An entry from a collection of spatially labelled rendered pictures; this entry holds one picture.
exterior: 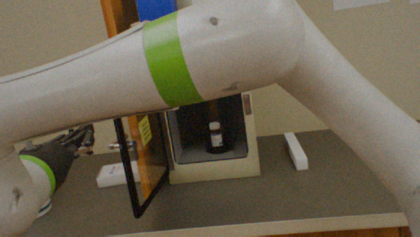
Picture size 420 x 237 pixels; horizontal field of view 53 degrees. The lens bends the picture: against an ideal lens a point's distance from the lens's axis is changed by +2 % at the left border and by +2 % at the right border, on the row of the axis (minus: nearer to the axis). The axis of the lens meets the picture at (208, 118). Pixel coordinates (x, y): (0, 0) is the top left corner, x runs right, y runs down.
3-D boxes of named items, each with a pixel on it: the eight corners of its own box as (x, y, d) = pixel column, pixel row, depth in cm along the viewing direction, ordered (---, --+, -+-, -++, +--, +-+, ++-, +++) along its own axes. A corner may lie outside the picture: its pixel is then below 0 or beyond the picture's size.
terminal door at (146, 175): (170, 173, 145) (148, 59, 133) (137, 221, 117) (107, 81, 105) (168, 173, 145) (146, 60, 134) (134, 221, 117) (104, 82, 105)
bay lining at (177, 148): (184, 139, 169) (169, 52, 159) (248, 132, 166) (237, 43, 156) (175, 163, 146) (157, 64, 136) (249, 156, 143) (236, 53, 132)
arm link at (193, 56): (309, 58, 58) (287, -32, 54) (321, 85, 46) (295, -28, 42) (186, 92, 62) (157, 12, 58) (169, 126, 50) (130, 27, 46)
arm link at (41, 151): (10, 211, 74) (62, 206, 73) (-9, 149, 71) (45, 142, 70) (28, 196, 80) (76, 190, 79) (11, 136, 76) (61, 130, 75)
